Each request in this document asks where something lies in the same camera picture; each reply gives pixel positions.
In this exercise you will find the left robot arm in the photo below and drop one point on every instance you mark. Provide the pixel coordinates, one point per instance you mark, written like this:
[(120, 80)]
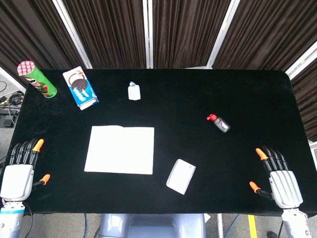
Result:
[(11, 218)]

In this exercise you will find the small white spiral notepad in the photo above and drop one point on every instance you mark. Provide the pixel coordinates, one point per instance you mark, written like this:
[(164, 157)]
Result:
[(181, 176)]

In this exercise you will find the white paper sheet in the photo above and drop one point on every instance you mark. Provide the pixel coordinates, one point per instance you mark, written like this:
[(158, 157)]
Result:
[(120, 150)]

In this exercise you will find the black velvet tablecloth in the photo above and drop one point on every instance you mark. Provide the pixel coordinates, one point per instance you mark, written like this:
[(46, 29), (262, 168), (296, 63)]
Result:
[(173, 111)]

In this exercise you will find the blue Oreo cookie box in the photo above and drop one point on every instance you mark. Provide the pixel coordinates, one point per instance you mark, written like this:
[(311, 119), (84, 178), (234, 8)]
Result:
[(80, 88)]

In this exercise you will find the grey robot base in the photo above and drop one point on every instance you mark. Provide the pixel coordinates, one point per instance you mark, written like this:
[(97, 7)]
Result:
[(152, 225)]

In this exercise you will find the small white glue bottle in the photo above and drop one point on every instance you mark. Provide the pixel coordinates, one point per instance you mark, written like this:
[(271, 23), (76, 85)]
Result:
[(134, 91)]

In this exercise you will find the white partition frame post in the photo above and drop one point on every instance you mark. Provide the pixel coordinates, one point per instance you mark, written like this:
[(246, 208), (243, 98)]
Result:
[(147, 33), (71, 33), (301, 59), (221, 33)]

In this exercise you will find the black ink bottle red cap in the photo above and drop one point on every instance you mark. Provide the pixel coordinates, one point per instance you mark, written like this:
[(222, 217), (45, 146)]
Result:
[(219, 122)]

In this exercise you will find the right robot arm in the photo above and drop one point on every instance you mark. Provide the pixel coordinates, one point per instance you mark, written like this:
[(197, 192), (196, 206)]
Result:
[(296, 221)]

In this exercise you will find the green Pringles can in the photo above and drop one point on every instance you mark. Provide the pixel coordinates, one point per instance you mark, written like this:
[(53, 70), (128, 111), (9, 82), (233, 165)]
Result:
[(37, 79)]

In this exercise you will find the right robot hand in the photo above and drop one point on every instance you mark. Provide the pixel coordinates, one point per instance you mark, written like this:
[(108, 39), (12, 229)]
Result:
[(284, 188)]

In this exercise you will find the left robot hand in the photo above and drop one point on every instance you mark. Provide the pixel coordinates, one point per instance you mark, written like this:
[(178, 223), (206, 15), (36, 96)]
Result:
[(16, 178)]

